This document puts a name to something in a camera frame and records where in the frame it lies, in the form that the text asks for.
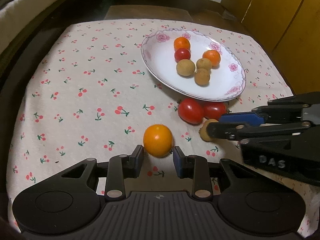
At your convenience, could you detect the oblong red tomato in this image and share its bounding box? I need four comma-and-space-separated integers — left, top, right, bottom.
203, 102, 228, 120

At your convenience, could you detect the large tan longan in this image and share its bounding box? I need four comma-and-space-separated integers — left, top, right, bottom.
199, 119, 218, 142

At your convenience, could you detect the red tomato with calyx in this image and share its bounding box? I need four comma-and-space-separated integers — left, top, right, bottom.
177, 98, 204, 125

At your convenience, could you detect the smooth orange fruit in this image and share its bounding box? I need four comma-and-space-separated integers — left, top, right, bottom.
143, 124, 174, 158

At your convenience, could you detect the round red cherry tomato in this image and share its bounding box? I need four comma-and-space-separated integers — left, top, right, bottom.
174, 48, 191, 62

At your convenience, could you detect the mandarin orange with stem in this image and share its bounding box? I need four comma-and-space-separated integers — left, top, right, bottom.
174, 37, 190, 51

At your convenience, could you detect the white floral plate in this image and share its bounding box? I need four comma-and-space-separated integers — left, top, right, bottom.
141, 29, 246, 102

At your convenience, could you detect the brown wooden wardrobe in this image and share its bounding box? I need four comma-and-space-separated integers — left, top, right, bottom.
221, 0, 319, 94

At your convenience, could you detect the brown wooden stool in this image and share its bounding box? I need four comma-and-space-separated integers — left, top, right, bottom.
104, 5, 193, 22

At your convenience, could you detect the beige mattress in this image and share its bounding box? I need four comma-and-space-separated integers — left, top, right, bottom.
1, 0, 57, 51

